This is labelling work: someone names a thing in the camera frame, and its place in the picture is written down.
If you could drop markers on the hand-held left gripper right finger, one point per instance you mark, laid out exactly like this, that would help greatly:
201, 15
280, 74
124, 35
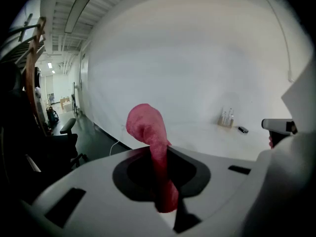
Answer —
222, 194

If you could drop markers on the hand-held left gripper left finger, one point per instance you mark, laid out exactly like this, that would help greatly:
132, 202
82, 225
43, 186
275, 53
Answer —
98, 181

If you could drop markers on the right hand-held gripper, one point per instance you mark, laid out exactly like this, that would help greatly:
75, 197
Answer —
301, 102

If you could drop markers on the pink cloth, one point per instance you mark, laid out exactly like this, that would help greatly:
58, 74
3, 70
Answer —
148, 122

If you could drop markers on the white tabletop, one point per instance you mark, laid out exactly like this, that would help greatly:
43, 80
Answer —
209, 142

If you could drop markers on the small black device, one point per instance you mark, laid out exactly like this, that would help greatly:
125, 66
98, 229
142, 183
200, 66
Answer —
243, 129

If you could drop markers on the black office chair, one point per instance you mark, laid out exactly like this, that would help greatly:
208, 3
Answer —
56, 144

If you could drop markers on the cardboard boxes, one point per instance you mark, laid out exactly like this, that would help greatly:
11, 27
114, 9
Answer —
65, 104

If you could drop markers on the wooden stair railing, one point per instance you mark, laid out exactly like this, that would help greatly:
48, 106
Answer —
30, 83

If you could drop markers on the dark metal staircase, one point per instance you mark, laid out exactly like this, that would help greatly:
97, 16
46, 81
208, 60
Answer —
17, 48

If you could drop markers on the long ceiling lamp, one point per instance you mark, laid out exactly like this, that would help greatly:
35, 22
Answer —
77, 12

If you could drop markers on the white wall conduit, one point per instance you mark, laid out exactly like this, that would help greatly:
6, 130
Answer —
284, 38

